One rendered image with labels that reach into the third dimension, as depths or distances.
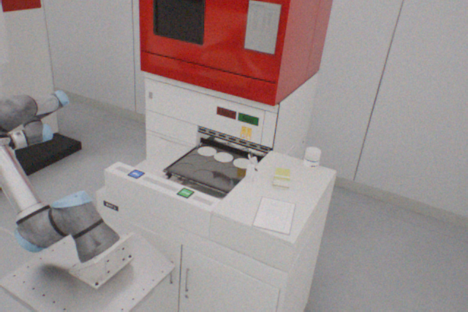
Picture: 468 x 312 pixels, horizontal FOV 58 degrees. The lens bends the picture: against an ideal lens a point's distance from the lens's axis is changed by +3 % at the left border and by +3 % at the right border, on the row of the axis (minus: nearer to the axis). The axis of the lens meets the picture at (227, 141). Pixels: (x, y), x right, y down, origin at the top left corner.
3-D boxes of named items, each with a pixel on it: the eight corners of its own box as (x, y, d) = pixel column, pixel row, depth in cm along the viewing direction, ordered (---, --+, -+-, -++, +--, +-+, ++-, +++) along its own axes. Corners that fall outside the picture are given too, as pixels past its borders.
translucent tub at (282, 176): (273, 179, 188) (275, 166, 185) (289, 181, 187) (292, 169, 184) (271, 188, 181) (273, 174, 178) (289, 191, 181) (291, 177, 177)
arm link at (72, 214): (96, 222, 143) (75, 188, 142) (61, 242, 143) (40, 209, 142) (106, 213, 155) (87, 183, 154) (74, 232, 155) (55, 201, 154)
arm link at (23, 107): (11, 87, 142) (60, 84, 190) (-18, 103, 142) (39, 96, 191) (32, 117, 144) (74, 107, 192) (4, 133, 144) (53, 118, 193)
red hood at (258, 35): (207, 46, 289) (213, -50, 262) (319, 70, 258) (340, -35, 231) (139, 71, 228) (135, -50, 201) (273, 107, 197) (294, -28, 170)
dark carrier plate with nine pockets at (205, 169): (202, 144, 228) (202, 143, 227) (259, 162, 215) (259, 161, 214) (166, 170, 200) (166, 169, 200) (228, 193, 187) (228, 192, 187)
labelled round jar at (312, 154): (305, 161, 205) (308, 145, 200) (319, 166, 202) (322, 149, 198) (300, 168, 199) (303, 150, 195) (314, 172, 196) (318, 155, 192)
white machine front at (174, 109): (148, 131, 253) (147, 68, 235) (270, 172, 222) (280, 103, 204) (145, 133, 250) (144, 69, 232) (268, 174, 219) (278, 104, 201)
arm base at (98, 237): (98, 256, 139) (82, 231, 139) (72, 267, 148) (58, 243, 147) (128, 233, 152) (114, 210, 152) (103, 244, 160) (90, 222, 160)
